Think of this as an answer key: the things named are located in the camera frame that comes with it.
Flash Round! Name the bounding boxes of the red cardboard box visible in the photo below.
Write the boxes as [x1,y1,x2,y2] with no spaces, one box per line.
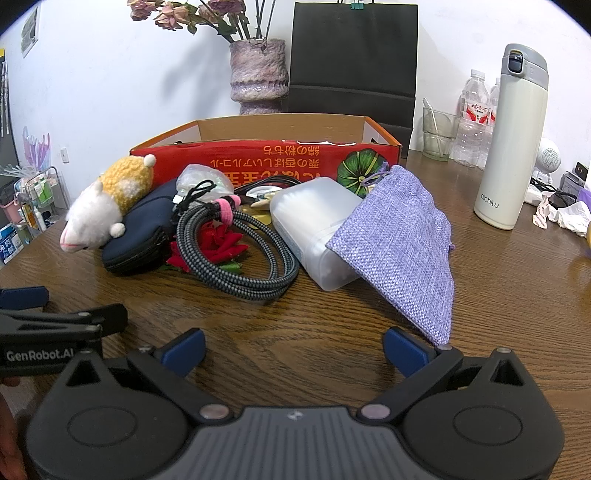
[129,115,404,200]

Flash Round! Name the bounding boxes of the black paper bag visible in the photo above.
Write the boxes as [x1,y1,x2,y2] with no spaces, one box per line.
[283,1,419,149]

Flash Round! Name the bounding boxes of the wooden desktop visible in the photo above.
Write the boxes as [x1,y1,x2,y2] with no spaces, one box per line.
[0,148,591,462]

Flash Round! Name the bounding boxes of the wire storage cart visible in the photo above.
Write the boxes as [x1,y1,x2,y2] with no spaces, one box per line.
[0,166,70,265]

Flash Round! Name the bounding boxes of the translucent plastic box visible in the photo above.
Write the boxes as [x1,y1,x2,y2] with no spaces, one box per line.
[269,176,363,292]

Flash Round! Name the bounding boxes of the dried pink flowers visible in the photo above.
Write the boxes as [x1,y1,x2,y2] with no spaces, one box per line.
[128,0,278,44]

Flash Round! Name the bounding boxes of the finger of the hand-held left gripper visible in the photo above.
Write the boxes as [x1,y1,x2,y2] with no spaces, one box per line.
[0,303,129,344]
[0,286,49,310]

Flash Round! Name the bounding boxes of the grey braided cable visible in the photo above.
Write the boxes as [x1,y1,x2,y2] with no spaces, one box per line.
[173,195,301,303]

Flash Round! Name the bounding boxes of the clear stirring rod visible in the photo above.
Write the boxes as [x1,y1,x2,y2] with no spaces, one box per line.
[423,98,450,158]

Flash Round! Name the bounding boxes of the clear glass cup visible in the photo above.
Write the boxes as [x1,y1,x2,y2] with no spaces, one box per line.
[422,106,458,161]

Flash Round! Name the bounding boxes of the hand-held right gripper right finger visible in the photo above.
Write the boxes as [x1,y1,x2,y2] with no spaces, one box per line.
[355,327,527,425]

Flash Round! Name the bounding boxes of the cream thermos bottle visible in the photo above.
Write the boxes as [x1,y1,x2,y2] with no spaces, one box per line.
[473,43,549,230]

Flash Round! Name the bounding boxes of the purple drawstring bag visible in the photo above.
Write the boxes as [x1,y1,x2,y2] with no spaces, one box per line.
[326,165,455,346]

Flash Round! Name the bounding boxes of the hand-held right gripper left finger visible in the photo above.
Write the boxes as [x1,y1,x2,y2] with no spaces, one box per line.
[65,328,232,425]

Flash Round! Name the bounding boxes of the crumpled white tissue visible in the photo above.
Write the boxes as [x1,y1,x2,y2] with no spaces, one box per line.
[531,189,591,237]

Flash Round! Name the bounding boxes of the white round speaker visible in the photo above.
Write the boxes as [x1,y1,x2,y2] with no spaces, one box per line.
[531,137,561,185]

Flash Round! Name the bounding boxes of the purple mottled vase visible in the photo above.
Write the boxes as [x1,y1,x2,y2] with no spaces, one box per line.
[229,38,290,116]

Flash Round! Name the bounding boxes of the thin black cable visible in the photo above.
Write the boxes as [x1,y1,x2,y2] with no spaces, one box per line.
[233,176,305,197]

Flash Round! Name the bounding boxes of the pastel plastic hangers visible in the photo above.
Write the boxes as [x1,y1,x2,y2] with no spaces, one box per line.
[22,127,51,174]

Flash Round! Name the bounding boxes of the clear plastic water bottle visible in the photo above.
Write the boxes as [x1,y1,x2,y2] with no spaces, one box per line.
[455,69,490,167]
[478,78,502,169]

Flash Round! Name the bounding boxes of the navy zip pouch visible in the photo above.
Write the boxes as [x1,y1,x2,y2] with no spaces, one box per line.
[102,178,185,277]

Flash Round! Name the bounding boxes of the person's left hand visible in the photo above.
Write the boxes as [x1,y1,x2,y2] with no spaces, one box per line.
[0,376,29,480]

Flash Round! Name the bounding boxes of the white and yellow plush hamster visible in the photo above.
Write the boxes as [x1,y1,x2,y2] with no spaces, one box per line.
[59,154,158,253]

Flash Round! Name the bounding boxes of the wall poster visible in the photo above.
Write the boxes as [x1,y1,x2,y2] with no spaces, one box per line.
[21,4,43,59]

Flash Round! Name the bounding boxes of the iridescent plastic pouch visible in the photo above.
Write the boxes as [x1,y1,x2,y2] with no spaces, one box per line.
[177,164,236,205]

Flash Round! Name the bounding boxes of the red fabric rose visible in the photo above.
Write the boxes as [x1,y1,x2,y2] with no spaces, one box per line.
[164,220,250,275]

